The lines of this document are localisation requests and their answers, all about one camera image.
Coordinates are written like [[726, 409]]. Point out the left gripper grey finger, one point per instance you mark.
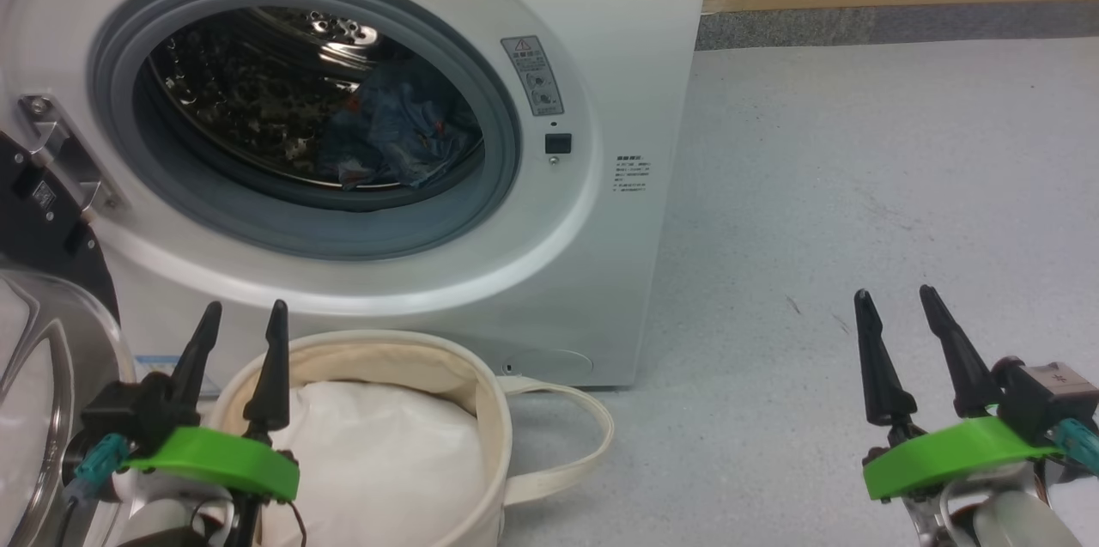
[[196, 375], [273, 392]]

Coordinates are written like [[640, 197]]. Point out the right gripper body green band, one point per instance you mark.
[[944, 452]]

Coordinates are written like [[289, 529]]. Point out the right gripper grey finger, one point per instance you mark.
[[966, 375], [884, 384]]

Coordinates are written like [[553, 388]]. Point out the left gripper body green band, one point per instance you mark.
[[223, 457]]

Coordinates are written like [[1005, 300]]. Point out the dark round washer door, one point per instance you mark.
[[34, 358]]

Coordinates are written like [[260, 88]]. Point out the blue patterned garment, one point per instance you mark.
[[395, 135]]

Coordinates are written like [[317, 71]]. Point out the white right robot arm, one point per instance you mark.
[[1004, 521]]

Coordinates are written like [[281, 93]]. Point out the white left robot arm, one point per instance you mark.
[[163, 513]]

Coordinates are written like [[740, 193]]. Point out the white cloth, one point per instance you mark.
[[386, 461]]

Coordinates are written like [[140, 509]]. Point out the metal door hinge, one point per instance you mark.
[[64, 152]]

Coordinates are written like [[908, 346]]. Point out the black door latch socket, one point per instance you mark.
[[558, 143]]

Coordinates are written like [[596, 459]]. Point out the white washing machine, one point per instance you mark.
[[618, 57]]

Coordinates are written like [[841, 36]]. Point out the cream fabric laundry basket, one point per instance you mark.
[[489, 444]]

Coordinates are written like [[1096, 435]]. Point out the steel perforated drum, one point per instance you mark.
[[240, 92]]

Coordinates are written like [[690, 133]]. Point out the warning sticker with triangle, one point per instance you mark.
[[534, 75]]

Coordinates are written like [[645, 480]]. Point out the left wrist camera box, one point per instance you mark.
[[129, 410]]

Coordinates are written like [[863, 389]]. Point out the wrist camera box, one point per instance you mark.
[[129, 410], [1047, 397]]

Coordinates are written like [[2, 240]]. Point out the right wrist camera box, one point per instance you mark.
[[1047, 397]]

